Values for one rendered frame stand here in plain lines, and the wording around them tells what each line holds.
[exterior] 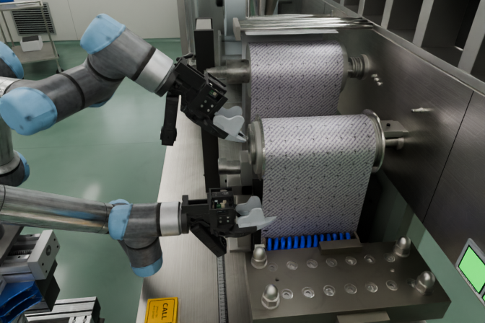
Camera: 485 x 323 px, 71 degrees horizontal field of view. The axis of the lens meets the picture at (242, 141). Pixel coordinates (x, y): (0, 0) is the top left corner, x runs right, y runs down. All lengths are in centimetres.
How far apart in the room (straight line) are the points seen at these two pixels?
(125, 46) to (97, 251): 183
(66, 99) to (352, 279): 66
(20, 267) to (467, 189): 123
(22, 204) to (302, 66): 69
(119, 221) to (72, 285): 147
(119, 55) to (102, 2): 581
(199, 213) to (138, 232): 13
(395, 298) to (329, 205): 22
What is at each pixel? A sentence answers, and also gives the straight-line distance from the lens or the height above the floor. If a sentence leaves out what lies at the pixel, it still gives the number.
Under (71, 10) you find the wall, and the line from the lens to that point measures 662.
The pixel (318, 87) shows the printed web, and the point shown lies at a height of 131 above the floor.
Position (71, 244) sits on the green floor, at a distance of 245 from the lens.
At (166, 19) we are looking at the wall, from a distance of 630.
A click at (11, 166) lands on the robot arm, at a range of 127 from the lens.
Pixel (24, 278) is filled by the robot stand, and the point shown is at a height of 70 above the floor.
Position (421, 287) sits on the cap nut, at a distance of 83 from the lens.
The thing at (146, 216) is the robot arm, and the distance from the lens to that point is 76.
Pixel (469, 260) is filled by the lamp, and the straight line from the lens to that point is 71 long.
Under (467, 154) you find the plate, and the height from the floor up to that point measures 134.
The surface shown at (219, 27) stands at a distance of 164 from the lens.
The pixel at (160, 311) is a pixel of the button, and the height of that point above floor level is 92.
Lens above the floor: 166
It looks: 32 degrees down
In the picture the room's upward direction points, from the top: straight up
